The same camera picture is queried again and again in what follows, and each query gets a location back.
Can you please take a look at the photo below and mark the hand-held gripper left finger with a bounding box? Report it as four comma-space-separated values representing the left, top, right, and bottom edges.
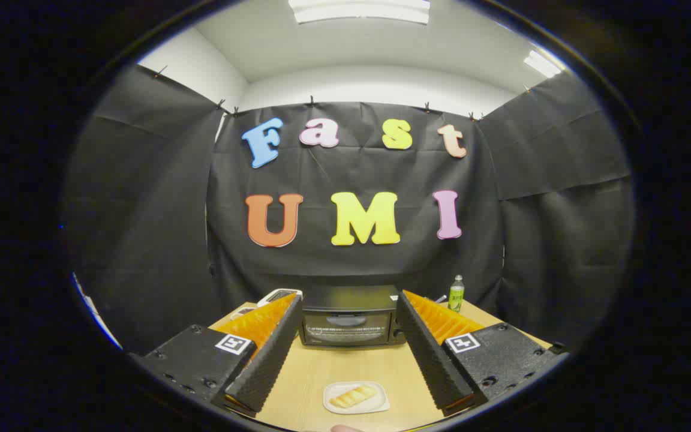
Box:
128, 292, 304, 419

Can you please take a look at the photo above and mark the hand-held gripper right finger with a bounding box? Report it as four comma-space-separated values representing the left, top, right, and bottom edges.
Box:
396, 290, 569, 418

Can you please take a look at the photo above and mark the golden bread roll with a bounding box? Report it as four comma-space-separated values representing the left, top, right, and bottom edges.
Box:
329, 385, 378, 410

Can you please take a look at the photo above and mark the black toaster oven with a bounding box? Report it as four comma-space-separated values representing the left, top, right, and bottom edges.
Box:
299, 285, 407, 349

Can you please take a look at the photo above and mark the white pop-up toaster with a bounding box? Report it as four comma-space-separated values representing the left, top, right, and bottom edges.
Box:
257, 288, 303, 308

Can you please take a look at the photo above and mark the green drink bottle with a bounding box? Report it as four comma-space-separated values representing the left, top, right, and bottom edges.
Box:
447, 275, 465, 313

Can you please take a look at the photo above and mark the white plate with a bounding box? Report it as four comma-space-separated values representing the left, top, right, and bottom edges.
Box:
323, 381, 390, 415

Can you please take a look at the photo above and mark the black backdrop cloth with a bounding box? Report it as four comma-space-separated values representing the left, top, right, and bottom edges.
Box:
61, 63, 635, 355

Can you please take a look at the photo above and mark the small ceiling light panel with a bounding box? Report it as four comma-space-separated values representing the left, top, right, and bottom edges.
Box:
524, 50, 562, 79

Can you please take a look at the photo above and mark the large ceiling light panel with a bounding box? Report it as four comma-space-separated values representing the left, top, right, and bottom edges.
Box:
289, 0, 431, 25

